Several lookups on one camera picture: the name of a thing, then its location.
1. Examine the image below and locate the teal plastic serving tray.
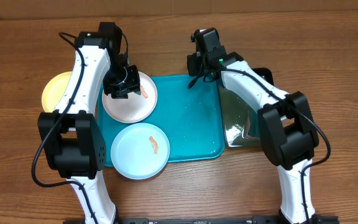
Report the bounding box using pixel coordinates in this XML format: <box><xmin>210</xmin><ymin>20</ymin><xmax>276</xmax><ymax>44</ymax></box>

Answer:
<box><xmin>96</xmin><ymin>73</ymin><xmax>226</xmax><ymax>168</ymax></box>

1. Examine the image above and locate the yellow plate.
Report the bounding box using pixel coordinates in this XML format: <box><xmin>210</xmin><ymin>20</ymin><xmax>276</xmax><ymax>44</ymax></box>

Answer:
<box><xmin>42</xmin><ymin>72</ymin><xmax>71</xmax><ymax>113</ymax></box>

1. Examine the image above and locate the white plate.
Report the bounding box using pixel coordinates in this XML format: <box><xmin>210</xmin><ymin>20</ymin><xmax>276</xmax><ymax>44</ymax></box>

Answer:
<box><xmin>101</xmin><ymin>72</ymin><xmax>158</xmax><ymax>123</ymax></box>

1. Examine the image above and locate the light blue plate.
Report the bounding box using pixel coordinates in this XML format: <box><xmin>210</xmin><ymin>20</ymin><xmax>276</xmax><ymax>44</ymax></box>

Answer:
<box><xmin>111</xmin><ymin>123</ymin><xmax>170</xmax><ymax>180</ymax></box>

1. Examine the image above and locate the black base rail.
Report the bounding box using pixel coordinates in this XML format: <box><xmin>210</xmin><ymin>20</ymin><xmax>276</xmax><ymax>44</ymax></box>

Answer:
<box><xmin>63</xmin><ymin>215</ymin><xmax>340</xmax><ymax>224</ymax></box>

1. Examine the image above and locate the black water-filled tray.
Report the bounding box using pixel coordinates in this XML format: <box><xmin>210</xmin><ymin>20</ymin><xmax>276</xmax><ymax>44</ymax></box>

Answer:
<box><xmin>218</xmin><ymin>82</ymin><xmax>260</xmax><ymax>148</ymax></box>

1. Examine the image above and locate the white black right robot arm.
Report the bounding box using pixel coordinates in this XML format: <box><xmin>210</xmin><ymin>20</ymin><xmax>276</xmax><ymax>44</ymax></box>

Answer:
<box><xmin>187</xmin><ymin>27</ymin><xmax>319</xmax><ymax>223</ymax></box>

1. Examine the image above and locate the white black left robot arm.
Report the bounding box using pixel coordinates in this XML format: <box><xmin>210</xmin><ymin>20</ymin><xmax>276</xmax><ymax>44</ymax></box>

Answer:
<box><xmin>31</xmin><ymin>22</ymin><xmax>141</xmax><ymax>223</ymax></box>

